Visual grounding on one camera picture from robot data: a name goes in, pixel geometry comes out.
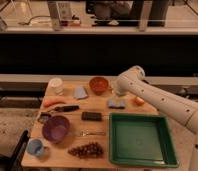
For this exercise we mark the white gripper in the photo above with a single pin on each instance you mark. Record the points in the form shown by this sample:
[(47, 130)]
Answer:
[(118, 91)]

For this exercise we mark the blue sponge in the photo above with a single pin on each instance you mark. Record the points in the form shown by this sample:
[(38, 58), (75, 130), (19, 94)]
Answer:
[(116, 104)]

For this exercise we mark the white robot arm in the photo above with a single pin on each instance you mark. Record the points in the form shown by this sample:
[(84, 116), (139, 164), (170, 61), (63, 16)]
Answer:
[(182, 110)]

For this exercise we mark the red bowl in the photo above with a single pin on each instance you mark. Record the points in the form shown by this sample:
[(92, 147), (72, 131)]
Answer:
[(98, 85)]

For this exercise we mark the purple bowl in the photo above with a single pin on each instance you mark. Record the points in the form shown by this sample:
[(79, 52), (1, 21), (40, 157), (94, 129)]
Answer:
[(55, 129)]

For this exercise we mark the orange apple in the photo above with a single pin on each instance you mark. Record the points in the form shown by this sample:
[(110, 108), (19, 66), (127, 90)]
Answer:
[(139, 101)]

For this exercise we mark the light blue cloth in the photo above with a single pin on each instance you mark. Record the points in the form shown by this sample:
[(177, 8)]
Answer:
[(80, 93)]

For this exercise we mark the black rectangular block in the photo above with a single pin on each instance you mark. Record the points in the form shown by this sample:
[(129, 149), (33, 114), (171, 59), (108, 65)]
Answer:
[(91, 116)]

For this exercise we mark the green plastic tray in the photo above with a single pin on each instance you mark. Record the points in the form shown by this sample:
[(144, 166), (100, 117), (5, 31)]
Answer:
[(140, 140)]

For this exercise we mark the silver fork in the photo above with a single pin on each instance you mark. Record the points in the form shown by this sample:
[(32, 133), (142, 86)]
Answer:
[(86, 133)]

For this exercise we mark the wooden board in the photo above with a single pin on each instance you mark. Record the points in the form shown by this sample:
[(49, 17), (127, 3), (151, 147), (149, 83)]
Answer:
[(56, 155)]

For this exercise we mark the white cup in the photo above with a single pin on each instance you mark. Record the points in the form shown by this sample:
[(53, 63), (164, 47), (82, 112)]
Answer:
[(56, 84)]

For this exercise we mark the bunch of dark grapes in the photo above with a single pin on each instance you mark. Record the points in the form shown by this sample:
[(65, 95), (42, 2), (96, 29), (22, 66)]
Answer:
[(90, 150)]

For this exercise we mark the orange carrot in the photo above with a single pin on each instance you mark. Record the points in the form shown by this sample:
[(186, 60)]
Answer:
[(50, 102)]

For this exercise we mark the blue mug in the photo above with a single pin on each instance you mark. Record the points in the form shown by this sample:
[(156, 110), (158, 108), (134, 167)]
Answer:
[(35, 147)]

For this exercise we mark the black handled knife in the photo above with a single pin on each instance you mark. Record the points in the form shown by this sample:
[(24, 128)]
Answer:
[(64, 108)]

